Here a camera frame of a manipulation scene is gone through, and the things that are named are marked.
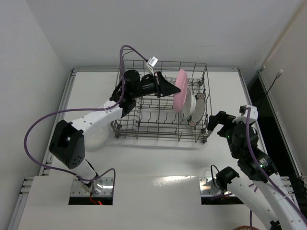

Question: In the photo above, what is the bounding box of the white plate with green rim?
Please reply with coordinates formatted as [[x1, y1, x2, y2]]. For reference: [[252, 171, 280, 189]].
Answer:
[[187, 93, 206, 127]]

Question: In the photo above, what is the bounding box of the pink plate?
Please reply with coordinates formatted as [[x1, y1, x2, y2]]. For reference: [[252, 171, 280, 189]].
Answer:
[[173, 69, 188, 112]]

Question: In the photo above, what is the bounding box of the white deep plate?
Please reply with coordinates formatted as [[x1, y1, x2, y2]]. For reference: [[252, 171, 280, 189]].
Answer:
[[180, 87, 196, 120]]

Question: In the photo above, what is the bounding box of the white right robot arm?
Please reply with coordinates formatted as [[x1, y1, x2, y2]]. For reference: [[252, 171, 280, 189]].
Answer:
[[207, 106, 307, 230]]

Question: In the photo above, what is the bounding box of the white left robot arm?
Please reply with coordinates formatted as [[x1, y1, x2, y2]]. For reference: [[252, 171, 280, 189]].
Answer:
[[49, 69, 181, 190]]

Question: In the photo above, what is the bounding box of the brown rimmed bowl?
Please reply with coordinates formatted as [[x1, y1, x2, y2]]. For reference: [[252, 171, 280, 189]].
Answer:
[[233, 225, 259, 230]]

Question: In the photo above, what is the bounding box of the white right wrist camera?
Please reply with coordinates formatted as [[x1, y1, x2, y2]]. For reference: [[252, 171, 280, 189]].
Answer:
[[233, 105, 258, 125]]

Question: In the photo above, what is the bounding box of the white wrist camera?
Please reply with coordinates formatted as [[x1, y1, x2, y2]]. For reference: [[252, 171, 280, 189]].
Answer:
[[146, 56, 158, 75], [233, 105, 258, 125]]

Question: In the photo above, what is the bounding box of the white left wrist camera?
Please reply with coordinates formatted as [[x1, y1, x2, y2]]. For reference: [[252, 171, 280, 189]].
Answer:
[[146, 56, 158, 75]]

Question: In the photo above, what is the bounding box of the metal wire dish rack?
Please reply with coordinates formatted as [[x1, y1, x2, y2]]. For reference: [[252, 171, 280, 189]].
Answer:
[[111, 50, 212, 143]]

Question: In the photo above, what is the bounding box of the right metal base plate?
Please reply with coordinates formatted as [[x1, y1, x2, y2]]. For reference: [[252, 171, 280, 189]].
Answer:
[[199, 177, 235, 198]]

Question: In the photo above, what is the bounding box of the metal base plate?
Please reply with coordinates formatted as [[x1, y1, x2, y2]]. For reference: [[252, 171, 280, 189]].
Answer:
[[70, 177, 114, 197], [199, 177, 235, 198]]

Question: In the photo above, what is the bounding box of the black cable with white plug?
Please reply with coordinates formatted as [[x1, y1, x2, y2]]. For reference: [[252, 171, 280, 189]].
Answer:
[[254, 69, 283, 113]]

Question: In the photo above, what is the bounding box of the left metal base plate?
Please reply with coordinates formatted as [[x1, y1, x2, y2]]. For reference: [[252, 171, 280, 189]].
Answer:
[[70, 177, 114, 197]]

